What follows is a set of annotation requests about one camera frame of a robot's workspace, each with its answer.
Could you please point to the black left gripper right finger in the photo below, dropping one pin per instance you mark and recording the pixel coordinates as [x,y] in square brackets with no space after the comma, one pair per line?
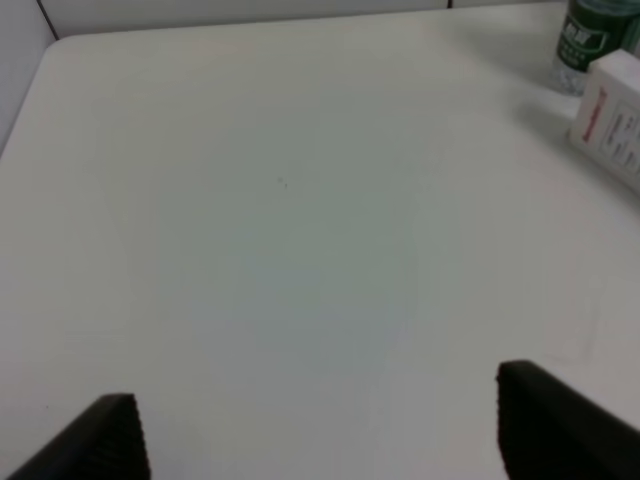
[548,430]

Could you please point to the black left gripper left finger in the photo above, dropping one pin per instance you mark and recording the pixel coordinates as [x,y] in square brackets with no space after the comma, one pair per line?
[106,441]

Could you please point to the white carton box red text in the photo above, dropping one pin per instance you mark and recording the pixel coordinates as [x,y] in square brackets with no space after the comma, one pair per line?
[606,128]

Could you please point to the clear water bottle green label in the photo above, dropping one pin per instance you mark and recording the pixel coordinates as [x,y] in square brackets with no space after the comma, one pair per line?
[591,30]

